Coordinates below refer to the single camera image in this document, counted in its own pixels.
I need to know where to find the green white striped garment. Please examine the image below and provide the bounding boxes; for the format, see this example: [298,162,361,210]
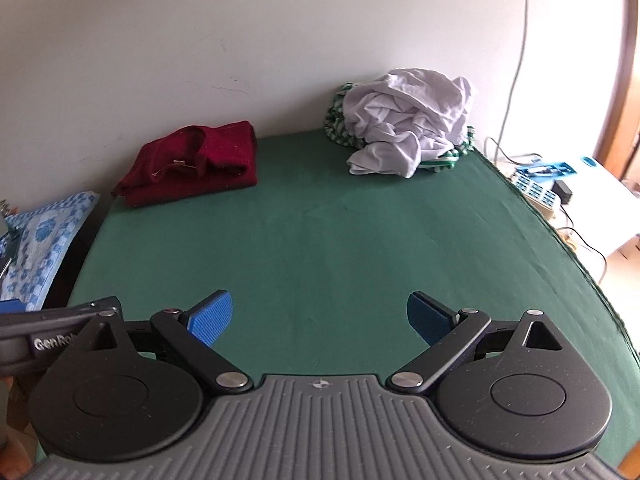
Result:
[322,81,476,175]

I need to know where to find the folded dark red sweater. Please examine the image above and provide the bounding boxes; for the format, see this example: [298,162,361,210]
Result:
[112,120,257,208]

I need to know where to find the white t-shirt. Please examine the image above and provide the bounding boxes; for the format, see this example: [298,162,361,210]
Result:
[342,67,473,180]

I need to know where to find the white power strip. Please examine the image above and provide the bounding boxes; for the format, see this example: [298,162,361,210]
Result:
[510,162,577,220]

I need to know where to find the white hanging cable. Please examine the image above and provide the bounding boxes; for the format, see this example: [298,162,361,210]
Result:
[482,0,536,162]

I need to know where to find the blue white patterned cloth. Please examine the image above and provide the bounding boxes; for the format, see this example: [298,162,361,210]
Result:
[1,191,100,311]

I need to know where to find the black power adapter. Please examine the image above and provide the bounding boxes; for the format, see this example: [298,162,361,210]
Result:
[551,179,573,206]

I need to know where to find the green table cloth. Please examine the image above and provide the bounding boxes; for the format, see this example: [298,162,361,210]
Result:
[34,128,640,480]

